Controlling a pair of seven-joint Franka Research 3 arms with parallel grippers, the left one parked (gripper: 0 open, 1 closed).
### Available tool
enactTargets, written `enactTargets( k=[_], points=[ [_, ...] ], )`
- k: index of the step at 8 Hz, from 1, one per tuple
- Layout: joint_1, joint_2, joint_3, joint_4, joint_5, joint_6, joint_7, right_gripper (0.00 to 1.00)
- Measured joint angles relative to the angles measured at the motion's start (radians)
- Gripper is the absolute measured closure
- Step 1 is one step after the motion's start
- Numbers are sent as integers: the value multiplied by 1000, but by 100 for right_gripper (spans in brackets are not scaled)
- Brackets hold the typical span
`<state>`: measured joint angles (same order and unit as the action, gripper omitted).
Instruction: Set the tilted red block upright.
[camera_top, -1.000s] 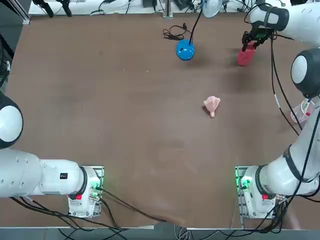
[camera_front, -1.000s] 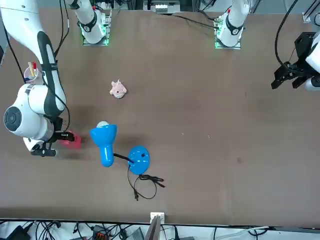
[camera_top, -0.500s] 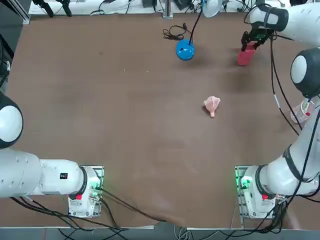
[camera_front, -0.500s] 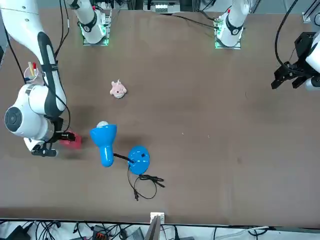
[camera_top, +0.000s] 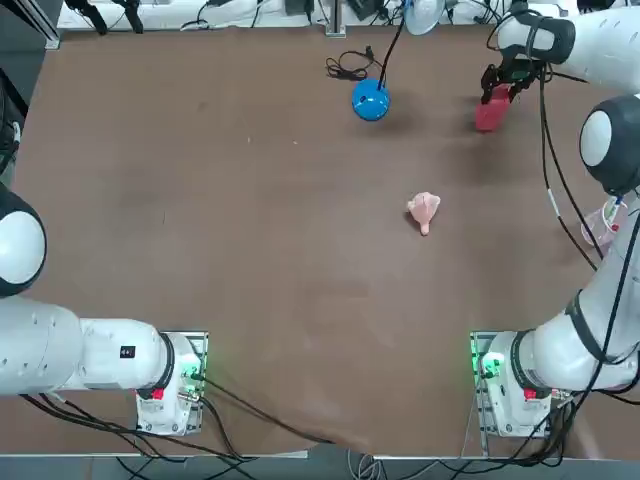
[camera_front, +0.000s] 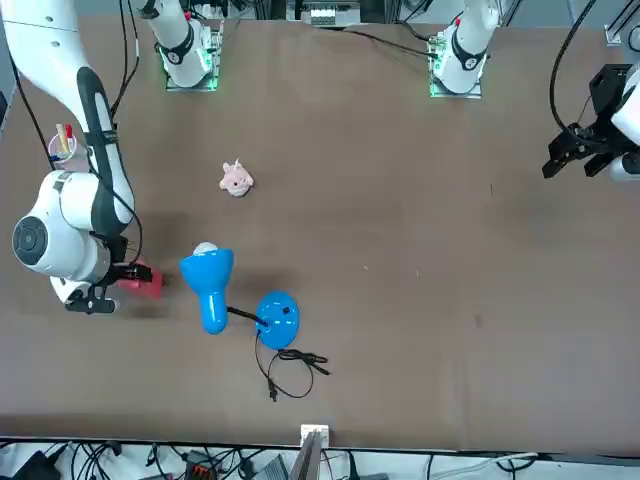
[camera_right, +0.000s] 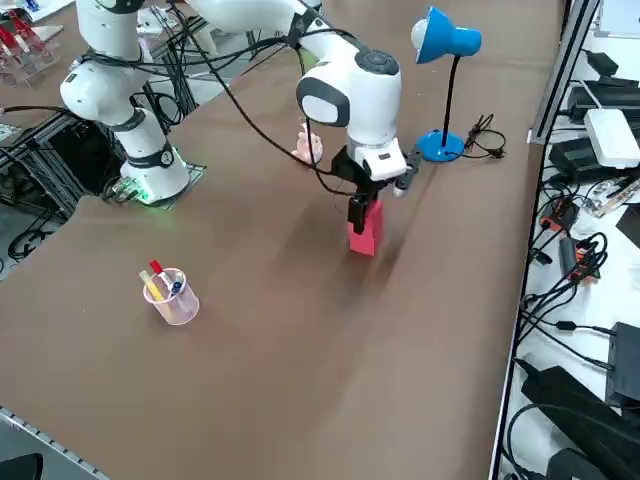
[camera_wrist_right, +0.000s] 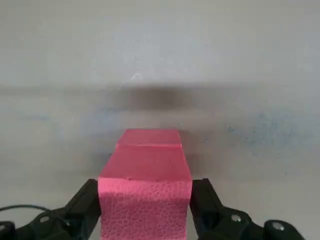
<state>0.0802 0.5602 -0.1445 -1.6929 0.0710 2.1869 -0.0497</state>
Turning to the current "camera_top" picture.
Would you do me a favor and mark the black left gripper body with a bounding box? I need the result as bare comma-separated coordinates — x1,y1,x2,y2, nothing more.
0,107,24,174

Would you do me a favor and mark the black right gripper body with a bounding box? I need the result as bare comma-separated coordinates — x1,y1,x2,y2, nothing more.
496,48,541,85

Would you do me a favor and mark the red block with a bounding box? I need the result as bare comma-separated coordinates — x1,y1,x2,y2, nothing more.
474,83,513,134

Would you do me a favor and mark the blue desk lamp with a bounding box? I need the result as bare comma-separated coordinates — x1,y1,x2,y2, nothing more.
351,0,444,122

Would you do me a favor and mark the pink plush toy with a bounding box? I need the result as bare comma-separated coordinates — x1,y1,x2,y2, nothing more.
406,192,442,237

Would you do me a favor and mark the clear plastic cup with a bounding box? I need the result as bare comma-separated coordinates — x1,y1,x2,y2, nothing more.
579,197,627,249

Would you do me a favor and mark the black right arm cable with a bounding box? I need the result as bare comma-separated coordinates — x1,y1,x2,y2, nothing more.
537,69,604,272

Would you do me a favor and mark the black lamp cable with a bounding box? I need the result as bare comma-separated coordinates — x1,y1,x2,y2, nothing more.
325,45,377,81

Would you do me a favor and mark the aluminium camera post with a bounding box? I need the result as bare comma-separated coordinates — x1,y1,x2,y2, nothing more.
324,0,347,37

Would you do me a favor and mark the black base cable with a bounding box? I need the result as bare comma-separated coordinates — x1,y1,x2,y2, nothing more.
197,374,361,450

